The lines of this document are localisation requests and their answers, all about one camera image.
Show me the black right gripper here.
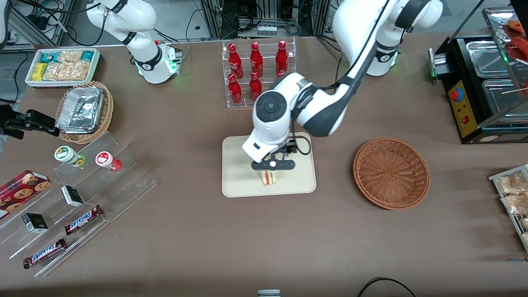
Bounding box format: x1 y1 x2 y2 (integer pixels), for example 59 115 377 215
3 110 61 139

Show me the triangular sandwich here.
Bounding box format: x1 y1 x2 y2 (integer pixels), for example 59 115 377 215
260 169 283 187

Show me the beige serving tray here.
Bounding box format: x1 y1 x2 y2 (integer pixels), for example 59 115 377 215
222 132 317 198

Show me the light wicker basket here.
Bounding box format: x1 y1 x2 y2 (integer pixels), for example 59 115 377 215
55 81 114 144

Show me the brown wicker basket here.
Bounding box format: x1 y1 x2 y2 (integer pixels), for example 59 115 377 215
353 137 430 210

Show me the foil container stack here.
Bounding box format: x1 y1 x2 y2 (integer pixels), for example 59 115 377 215
57 87 104 134

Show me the green lid yogurt cup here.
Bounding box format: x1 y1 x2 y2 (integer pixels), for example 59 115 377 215
54 146 86 167

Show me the red tartan cookie box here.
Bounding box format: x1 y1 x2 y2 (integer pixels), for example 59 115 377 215
0 170 51 219

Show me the clear acrylic bottle rack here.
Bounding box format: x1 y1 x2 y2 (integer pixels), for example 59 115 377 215
222 37 297 108

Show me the red lid yogurt cup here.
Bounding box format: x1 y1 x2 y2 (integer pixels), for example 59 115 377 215
95 151 123 172

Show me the white plastic snack bin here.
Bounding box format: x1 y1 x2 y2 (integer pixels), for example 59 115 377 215
26 48 101 89

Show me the small black box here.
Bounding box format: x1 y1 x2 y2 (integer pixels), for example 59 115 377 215
21 213 49 234
61 185 85 207

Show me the clear acrylic stepped stand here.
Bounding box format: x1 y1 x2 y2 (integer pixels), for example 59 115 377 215
0 132 158 277

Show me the Snickers chocolate bar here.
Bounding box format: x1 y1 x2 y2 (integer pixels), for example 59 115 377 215
22 238 67 269
64 205 104 235

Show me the black food warmer cabinet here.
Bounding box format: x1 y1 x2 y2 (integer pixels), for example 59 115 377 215
428 0 528 145

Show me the steel warmer pan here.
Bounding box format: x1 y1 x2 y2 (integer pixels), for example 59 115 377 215
481 78 528 115
466 40 513 78

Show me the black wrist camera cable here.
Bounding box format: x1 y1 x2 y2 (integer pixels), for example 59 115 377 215
289 134 312 157

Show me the black cable loop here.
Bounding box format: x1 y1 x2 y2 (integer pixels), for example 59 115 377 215
356 277 417 297

